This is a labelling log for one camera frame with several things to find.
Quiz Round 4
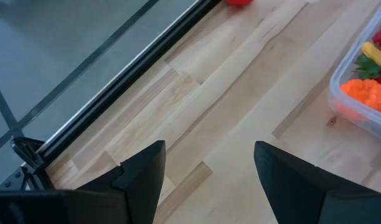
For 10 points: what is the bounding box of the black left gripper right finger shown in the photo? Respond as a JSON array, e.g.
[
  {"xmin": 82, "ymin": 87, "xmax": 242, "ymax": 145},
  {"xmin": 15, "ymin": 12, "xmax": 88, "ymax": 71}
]
[{"xmin": 253, "ymin": 141, "xmax": 381, "ymax": 224}]

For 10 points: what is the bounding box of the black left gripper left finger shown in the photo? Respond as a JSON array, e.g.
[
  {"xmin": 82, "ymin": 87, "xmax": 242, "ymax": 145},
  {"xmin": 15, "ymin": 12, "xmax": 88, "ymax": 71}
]
[{"xmin": 0, "ymin": 139, "xmax": 167, "ymax": 224}]

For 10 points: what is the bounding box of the red strawberry with large leaf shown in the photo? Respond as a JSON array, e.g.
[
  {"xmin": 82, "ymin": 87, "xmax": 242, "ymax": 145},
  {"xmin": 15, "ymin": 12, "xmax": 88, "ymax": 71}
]
[{"xmin": 352, "ymin": 54, "xmax": 381, "ymax": 93}]

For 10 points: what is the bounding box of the pinkish red round fruit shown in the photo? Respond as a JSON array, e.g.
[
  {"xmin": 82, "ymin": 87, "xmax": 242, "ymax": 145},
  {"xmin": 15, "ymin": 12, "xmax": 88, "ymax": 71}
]
[{"xmin": 224, "ymin": 0, "xmax": 254, "ymax": 7}]

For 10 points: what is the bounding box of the clear plastic container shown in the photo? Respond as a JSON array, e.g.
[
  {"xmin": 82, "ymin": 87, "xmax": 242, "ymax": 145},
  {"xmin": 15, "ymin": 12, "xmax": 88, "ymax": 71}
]
[{"xmin": 328, "ymin": 0, "xmax": 381, "ymax": 142}]

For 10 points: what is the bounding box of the black aluminium table frame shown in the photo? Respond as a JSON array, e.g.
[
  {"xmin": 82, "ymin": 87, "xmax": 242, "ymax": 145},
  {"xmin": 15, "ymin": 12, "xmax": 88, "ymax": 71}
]
[{"xmin": 0, "ymin": 0, "xmax": 223, "ymax": 192}]

